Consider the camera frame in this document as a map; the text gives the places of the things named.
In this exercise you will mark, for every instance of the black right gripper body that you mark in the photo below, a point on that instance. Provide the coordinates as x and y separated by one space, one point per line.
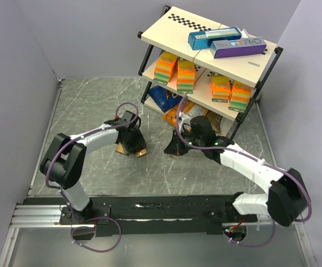
192 140

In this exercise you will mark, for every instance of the brown snack bag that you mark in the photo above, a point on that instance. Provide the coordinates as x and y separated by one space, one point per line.
215 121

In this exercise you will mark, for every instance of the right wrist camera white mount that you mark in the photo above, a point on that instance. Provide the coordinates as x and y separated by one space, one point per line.
182 116

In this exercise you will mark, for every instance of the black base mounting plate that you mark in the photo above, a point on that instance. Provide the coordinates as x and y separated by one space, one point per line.
164 214

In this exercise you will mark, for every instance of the purple grey R+O box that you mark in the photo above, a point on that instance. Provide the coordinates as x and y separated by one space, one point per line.
237 48

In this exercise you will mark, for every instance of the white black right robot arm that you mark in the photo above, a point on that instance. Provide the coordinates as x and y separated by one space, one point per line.
284 196

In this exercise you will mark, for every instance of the aluminium rail frame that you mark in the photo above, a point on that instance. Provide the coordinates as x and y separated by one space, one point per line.
32 216

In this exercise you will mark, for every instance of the brass padlock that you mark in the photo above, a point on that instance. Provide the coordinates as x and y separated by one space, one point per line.
121 150
141 153

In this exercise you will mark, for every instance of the blue snack bag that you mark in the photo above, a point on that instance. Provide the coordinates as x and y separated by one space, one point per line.
164 98

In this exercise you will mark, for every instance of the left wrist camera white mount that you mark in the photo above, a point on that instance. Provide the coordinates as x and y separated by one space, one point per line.
115 121

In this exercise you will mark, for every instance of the beige black three-tier shelf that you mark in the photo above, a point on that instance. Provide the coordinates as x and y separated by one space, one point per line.
170 33

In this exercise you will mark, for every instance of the blue rectangular box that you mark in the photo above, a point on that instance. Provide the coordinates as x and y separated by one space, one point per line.
203 39

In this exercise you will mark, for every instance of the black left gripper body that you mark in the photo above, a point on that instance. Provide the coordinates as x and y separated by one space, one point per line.
134 139

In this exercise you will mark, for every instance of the orange sponge pack far left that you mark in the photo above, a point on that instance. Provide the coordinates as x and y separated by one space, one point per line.
165 67

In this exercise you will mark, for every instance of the orange sponge pack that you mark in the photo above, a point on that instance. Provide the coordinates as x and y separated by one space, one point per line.
220 88
165 67
185 76
239 97

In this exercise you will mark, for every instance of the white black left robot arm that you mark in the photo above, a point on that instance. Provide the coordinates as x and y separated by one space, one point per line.
63 162

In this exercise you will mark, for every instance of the orange snack bag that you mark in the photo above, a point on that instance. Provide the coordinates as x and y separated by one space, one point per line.
190 108

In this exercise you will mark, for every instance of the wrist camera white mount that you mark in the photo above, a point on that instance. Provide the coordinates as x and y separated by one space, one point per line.
182 116
115 121

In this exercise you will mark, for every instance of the orange sponge pack far right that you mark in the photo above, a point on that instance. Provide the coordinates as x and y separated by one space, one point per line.
239 97

